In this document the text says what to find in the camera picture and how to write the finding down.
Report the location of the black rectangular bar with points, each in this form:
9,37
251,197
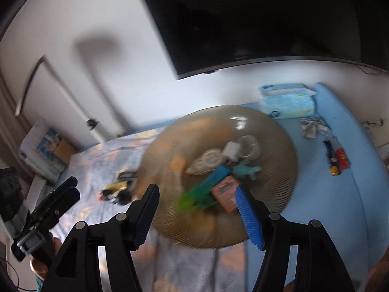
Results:
127,175

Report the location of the lime green plastic disc toy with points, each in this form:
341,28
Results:
188,200

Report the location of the red and yellow toy figurine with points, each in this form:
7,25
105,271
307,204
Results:
120,185

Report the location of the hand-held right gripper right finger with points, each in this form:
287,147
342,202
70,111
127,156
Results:
250,219

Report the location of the black monitor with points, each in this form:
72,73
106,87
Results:
258,21

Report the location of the white charger plug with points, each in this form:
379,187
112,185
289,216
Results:
232,152

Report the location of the black tube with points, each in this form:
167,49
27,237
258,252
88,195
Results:
331,158

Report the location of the teal plastic toy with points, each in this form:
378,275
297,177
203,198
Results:
247,170

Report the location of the red small bottle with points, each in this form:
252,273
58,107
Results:
342,158

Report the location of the dark mesh object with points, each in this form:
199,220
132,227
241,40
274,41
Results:
7,194

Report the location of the stack of white books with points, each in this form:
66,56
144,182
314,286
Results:
36,190

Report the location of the blue tissue pack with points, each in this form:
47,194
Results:
285,103

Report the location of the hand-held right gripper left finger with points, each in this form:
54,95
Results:
144,222

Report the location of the fan pattern printed cloth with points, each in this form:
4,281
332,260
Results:
91,170

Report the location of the beige curtain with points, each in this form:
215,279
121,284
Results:
7,103

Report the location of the green spiky plastic toy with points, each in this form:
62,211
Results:
209,203

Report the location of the blue lighter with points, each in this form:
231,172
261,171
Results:
215,176

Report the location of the clear plastic cup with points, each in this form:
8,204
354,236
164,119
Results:
251,146

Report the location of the small orange box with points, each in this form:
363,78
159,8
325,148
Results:
226,193

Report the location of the person's left hand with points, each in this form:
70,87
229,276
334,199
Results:
36,264

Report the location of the clear plastic blister shell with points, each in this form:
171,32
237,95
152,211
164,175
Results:
205,161

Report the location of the gold ribbed glass plate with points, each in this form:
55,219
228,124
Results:
170,146

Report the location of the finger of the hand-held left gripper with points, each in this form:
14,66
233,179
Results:
65,185
65,202

